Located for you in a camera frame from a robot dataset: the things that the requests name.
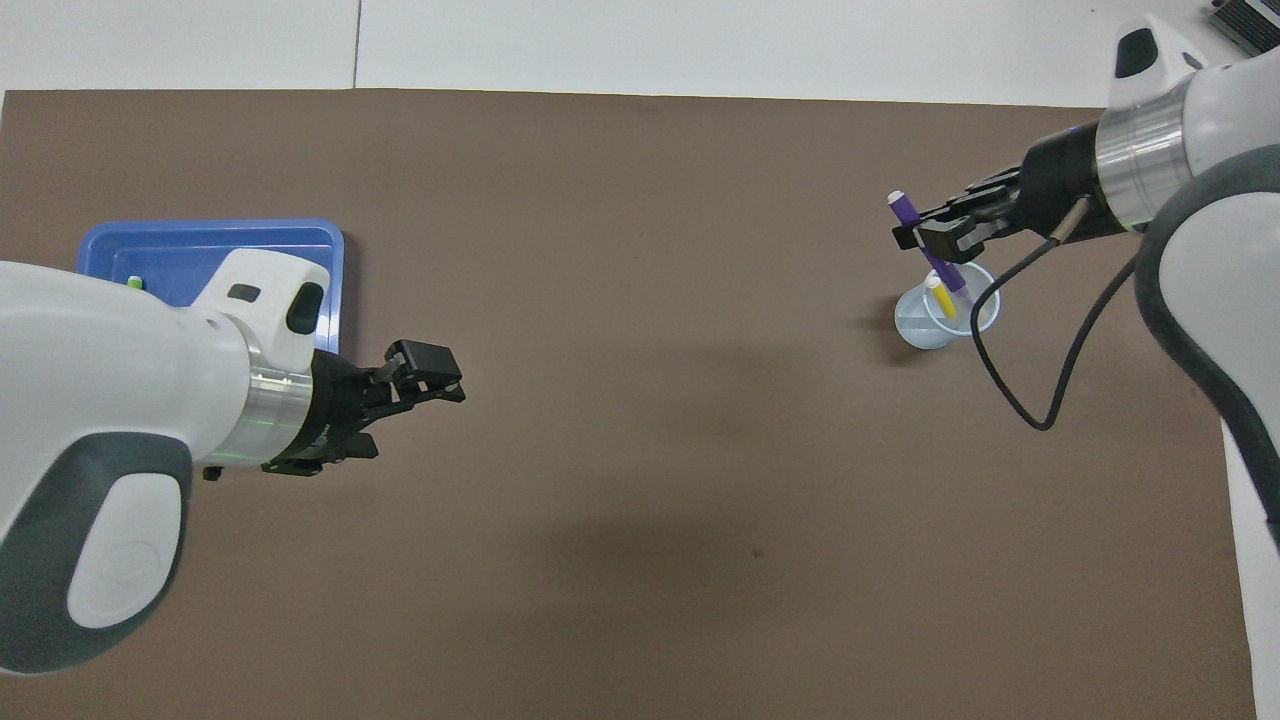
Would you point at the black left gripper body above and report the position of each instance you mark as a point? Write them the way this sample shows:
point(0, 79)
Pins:
point(340, 405)

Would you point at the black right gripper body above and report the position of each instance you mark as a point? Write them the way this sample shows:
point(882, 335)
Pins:
point(1065, 180)

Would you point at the blue plastic tray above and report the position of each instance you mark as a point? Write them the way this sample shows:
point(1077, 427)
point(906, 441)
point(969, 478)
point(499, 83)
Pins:
point(180, 250)

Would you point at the translucent plastic cup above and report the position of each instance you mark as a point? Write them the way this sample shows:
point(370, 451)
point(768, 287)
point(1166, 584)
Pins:
point(915, 325)

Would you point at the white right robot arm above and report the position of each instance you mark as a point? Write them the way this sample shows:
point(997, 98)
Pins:
point(1220, 250)

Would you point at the brown table mat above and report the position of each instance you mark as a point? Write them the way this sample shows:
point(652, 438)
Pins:
point(640, 560)

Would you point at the grey ribbed device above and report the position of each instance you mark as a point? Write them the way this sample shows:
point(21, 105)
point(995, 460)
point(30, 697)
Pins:
point(1255, 20)

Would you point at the yellow marker pen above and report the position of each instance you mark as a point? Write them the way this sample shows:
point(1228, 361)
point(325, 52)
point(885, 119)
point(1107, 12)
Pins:
point(944, 300)

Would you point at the purple marker pen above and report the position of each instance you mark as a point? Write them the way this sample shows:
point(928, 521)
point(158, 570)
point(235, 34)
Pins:
point(908, 212)

